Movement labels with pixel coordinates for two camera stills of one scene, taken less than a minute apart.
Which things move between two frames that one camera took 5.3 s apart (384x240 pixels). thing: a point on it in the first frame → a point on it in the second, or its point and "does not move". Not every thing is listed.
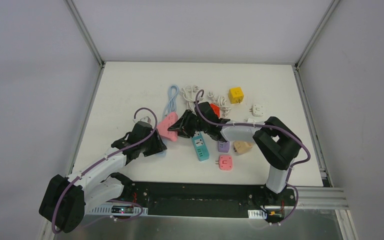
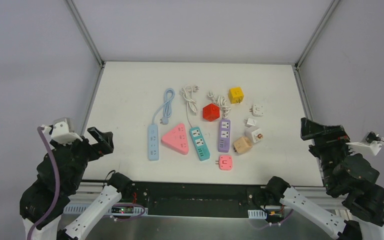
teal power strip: [200, 146] does not move
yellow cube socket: [236, 95] does not move
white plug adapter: [257, 110] does not move
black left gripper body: [151, 145] → [90, 148]
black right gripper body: [190, 122] → [323, 142]
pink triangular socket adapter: [170, 118] → [176, 139]
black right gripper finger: [185, 126] → [309, 130]
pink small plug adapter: [225, 162] does not move
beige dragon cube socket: [241, 147] does not move
